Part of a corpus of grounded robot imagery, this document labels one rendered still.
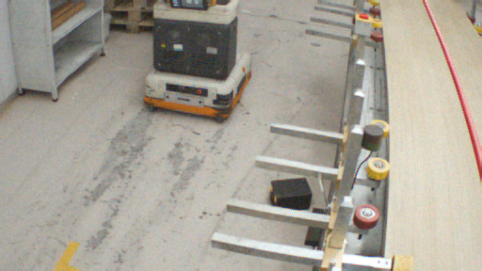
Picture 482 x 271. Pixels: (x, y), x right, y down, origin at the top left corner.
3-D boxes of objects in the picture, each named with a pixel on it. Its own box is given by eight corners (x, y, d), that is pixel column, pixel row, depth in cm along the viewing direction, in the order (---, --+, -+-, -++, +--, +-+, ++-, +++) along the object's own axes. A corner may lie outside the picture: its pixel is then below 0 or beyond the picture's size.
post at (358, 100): (331, 210, 175) (354, 92, 148) (332, 203, 177) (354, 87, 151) (340, 211, 174) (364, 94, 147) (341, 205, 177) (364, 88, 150)
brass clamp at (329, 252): (314, 278, 114) (318, 266, 111) (323, 243, 125) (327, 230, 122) (338, 281, 113) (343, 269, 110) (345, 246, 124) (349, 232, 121)
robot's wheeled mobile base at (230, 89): (228, 122, 335) (230, 88, 322) (141, 107, 347) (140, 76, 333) (252, 78, 390) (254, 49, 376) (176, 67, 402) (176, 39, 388)
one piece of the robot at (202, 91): (216, 100, 328) (216, 88, 324) (157, 91, 336) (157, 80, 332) (216, 99, 330) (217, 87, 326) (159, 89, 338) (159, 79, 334)
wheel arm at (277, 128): (269, 135, 190) (270, 124, 187) (271, 130, 192) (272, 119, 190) (378, 154, 182) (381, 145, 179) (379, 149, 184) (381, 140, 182)
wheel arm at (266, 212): (226, 214, 148) (226, 203, 145) (229, 206, 150) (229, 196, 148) (366, 237, 140) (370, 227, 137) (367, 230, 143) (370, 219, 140)
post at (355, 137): (322, 253, 153) (351, 129, 126) (324, 247, 156) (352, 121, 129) (332, 255, 153) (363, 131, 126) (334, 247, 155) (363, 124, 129)
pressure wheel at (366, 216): (345, 246, 140) (354, 218, 134) (348, 228, 147) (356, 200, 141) (370, 248, 139) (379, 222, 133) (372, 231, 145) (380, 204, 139)
